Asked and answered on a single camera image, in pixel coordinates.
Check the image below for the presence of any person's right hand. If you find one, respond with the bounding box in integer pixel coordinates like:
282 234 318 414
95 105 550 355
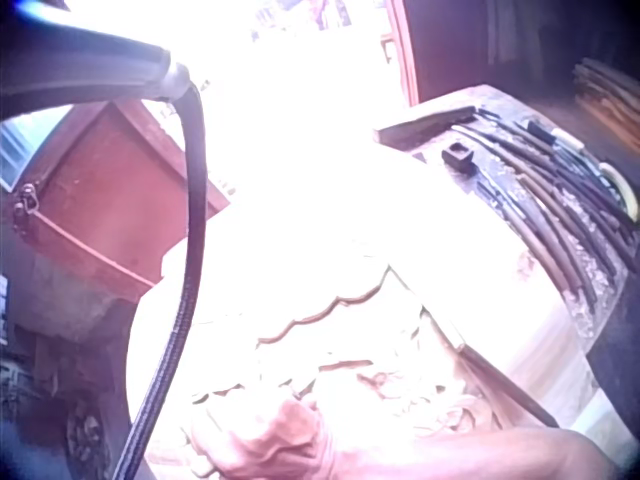
188 398 337 480

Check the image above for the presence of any carved wooden panel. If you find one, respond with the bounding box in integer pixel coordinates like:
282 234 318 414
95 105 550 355
127 249 594 480

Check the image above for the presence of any long dark carving chisel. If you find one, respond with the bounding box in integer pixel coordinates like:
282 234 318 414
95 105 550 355
458 343 560 430

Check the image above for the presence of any small black square block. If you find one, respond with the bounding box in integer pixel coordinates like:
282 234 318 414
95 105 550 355
440 141 476 175

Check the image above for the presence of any dark wooden plank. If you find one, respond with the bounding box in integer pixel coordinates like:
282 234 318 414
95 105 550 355
373 104 477 151

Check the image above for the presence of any row of carving chisels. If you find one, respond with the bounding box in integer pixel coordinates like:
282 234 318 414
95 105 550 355
451 107 640 324

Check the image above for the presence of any black flexible shaft hose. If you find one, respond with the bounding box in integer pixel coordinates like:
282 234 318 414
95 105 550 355
112 82 209 480

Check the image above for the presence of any red door frame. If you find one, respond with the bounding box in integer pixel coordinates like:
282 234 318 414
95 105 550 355
380 0 420 109

